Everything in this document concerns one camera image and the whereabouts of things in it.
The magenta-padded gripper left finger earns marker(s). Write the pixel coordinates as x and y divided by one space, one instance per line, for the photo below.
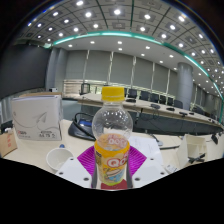
76 172

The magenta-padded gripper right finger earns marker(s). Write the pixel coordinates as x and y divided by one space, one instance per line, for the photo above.
146 171

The yellow-capped orange drink bottle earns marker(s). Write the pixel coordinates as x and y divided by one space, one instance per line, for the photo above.
112 160

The white patterned paper cup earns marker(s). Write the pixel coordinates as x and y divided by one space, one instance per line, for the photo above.
58 159

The white desk organizer box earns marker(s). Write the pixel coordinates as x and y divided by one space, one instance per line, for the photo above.
190 148

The white copy paper box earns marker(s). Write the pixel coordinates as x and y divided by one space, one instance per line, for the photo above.
36 116

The brown paper envelope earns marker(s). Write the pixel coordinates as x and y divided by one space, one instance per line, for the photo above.
7 144

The row of black office chairs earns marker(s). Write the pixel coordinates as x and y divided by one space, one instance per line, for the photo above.
150 96

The ceiling lights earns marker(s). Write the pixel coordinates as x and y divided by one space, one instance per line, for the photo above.
117 12

